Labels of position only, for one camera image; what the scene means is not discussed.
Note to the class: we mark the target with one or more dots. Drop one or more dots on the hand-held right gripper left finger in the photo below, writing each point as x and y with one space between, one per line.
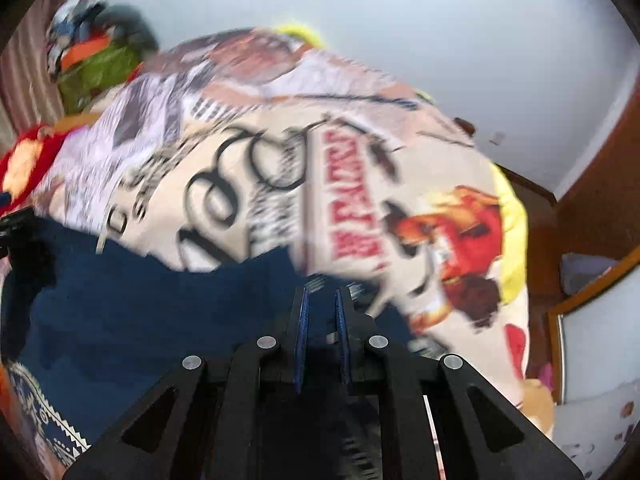
301 340

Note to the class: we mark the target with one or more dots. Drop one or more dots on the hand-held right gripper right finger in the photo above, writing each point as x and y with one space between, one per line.
341 340

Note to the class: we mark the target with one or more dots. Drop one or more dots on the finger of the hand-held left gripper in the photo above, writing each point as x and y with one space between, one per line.
15 225

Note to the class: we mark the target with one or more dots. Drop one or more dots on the navy patterned garment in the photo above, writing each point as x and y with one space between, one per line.
150 320

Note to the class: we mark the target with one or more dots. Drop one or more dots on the pile of colourful clothes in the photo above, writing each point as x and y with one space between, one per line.
100 60

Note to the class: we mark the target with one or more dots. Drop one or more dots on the brown striped cloth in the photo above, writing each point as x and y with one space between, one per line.
27 75

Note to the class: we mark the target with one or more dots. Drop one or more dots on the cream printed cloth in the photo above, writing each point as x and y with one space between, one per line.
250 185

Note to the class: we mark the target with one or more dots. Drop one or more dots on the cream striped bed blanket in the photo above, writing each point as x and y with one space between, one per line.
522 310

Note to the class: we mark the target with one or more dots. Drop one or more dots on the yellow cloth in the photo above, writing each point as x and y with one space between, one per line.
512 230

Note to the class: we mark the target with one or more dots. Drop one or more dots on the pink item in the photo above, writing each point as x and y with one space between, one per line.
545 376

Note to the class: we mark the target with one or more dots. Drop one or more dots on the grey cloth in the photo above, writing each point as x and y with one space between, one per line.
587 272

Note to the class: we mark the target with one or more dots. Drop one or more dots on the wood-framed white panel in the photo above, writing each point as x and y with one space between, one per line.
605 345

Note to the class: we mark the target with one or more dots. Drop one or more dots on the brown wooden door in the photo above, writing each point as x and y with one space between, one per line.
600 200

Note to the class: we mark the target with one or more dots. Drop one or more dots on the wooden bed post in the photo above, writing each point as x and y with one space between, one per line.
464 126

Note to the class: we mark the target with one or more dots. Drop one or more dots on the white wall socket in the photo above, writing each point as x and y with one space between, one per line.
497 138

